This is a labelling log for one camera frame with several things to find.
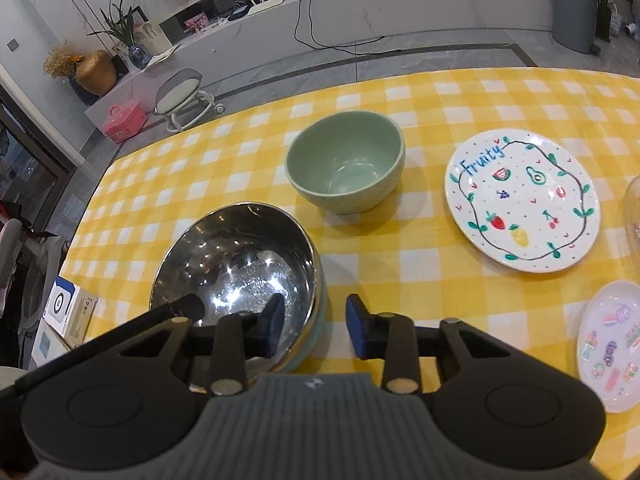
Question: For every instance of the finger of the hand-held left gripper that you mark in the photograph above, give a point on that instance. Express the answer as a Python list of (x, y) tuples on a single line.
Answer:
[(189, 306)]

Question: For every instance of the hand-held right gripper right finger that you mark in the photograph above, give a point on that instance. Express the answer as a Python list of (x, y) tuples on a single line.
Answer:
[(356, 330)]

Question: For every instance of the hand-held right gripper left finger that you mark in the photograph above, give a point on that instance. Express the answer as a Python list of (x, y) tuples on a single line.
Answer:
[(274, 327)]

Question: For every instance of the stainless steel bowl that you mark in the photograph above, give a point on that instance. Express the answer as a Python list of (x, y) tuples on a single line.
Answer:
[(235, 250)]

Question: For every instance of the small white sticker plate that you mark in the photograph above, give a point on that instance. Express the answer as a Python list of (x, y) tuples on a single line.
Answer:
[(615, 320)]

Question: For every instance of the yellow checked tablecloth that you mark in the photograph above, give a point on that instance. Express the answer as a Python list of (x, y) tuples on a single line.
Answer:
[(400, 270)]

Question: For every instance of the white blue cardboard box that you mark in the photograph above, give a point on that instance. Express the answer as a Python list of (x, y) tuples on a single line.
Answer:
[(62, 305)]

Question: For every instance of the flat cardboard box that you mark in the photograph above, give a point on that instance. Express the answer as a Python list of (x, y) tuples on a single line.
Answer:
[(47, 347)]

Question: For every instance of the green ceramic bowl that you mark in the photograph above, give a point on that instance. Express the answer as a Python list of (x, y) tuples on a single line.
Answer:
[(345, 160)]

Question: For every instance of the grey chair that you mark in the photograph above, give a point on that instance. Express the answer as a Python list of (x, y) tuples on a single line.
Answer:
[(10, 250)]

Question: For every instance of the pink plastic box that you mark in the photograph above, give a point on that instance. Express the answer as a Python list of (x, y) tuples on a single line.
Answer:
[(122, 122)]

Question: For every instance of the fruit print white plate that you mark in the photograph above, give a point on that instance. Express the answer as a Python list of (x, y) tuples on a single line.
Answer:
[(525, 205)]

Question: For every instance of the white round stool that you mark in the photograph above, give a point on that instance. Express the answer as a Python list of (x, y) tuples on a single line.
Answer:
[(175, 92)]

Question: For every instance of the gold vase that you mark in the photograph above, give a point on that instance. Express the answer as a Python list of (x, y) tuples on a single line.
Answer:
[(95, 72)]

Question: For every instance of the plant in blue vase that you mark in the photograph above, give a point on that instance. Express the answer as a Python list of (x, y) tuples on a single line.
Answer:
[(137, 55)]

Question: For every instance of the white picture card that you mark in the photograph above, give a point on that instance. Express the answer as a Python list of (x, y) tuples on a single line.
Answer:
[(149, 35)]

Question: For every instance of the dried yellow flowers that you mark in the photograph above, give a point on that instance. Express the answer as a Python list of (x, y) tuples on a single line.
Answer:
[(60, 60)]

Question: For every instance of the pink photo card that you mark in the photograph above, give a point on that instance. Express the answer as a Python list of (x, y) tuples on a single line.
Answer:
[(196, 21)]

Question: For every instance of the clear glass dish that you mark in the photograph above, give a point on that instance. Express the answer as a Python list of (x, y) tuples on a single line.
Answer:
[(634, 220)]

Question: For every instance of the white marble tv cabinet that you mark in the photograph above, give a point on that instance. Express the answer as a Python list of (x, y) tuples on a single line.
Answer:
[(425, 5)]

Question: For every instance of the grey trash bin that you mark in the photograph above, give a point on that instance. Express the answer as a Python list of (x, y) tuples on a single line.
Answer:
[(575, 10)]

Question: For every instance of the potted plant black pot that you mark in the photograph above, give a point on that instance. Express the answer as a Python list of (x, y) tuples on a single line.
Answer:
[(604, 20)]

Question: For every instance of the grey wall switch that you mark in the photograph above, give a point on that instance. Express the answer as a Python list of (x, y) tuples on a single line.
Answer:
[(13, 44)]

